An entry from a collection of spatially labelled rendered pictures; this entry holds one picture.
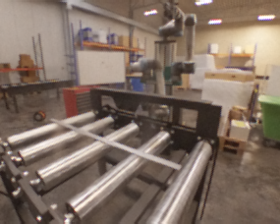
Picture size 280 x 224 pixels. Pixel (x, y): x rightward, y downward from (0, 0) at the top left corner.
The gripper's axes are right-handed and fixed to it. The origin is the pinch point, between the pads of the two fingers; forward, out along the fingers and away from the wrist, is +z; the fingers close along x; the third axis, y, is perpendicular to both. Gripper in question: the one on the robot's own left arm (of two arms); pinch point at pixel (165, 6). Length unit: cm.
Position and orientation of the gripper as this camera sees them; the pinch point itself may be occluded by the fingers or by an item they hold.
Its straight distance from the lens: 133.1
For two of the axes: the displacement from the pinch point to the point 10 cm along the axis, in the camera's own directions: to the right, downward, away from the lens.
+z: -5.7, 2.5, -7.8
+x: 0.0, 9.5, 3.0
